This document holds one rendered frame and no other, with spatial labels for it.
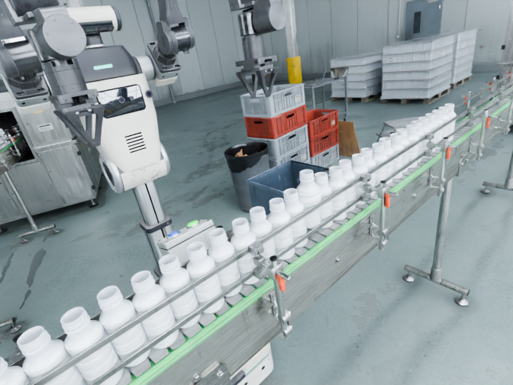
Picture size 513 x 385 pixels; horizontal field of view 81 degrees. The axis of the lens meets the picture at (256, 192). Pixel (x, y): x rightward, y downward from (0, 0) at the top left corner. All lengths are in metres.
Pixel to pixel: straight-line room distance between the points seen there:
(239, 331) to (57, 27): 0.67
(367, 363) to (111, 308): 1.46
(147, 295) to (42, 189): 3.85
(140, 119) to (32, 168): 3.28
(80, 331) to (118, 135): 0.69
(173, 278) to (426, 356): 1.53
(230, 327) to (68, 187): 3.78
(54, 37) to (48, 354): 0.49
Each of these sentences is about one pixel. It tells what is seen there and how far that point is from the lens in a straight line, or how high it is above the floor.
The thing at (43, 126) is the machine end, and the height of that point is 1.10.
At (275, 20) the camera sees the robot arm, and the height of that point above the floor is 1.56.
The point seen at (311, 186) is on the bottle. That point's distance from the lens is 0.82.
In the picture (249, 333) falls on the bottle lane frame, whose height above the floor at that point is 0.90.
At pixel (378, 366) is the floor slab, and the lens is 1.85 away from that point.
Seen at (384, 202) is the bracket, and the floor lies 1.04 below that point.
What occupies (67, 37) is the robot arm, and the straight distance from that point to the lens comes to 0.59.
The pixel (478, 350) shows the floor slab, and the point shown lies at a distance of 2.03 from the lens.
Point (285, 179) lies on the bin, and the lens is 1.66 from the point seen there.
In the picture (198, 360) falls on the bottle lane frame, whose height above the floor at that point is 0.94.
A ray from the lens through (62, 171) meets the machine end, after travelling 4.30.
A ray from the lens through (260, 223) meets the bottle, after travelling 0.73.
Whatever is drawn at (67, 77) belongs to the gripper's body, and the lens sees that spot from 0.65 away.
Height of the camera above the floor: 1.51
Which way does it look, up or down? 25 degrees down
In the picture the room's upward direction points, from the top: 10 degrees counter-clockwise
